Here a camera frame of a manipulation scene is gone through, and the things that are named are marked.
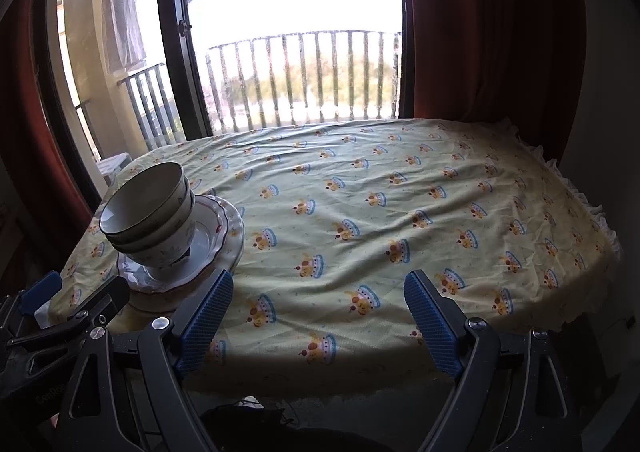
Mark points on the dark window frame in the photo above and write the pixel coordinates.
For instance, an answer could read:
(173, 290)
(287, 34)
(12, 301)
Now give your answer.
(175, 82)

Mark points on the white floral bowl green rim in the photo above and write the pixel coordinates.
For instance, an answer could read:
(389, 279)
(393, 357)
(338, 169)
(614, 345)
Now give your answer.
(170, 229)
(145, 197)
(170, 252)

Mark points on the yellow printed tablecloth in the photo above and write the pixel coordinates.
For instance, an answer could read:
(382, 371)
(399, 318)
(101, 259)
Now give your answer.
(350, 257)

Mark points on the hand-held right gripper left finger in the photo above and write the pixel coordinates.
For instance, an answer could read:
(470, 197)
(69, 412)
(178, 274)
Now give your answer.
(205, 322)

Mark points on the balcony railing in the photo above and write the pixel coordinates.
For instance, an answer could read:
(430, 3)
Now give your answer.
(150, 107)

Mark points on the small plate dark scalloped rim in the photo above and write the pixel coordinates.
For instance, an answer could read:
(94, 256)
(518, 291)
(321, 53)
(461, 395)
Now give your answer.
(210, 232)

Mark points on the hanging pale towel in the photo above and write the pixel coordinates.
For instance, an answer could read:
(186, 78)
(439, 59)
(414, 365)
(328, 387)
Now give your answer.
(122, 7)

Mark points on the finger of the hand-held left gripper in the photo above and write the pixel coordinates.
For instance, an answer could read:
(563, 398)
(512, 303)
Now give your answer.
(37, 292)
(95, 302)

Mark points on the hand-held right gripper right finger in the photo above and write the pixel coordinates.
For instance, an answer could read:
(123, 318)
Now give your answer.
(432, 327)

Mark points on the white ribbed rim plate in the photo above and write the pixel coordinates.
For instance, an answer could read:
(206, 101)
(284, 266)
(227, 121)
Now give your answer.
(235, 237)

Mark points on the white plate yellow floral rim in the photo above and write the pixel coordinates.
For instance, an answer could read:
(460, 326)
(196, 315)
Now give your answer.
(150, 302)

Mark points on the red curtain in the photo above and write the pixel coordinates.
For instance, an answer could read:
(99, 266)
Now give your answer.
(25, 132)
(475, 32)

